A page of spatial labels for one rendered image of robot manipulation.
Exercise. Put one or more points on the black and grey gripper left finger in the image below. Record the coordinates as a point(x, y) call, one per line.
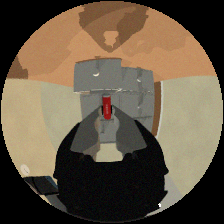
point(81, 140)

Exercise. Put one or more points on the red aa battery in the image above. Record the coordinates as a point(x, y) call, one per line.
point(106, 105)

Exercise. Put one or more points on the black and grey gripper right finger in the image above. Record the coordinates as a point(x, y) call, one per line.
point(133, 137)

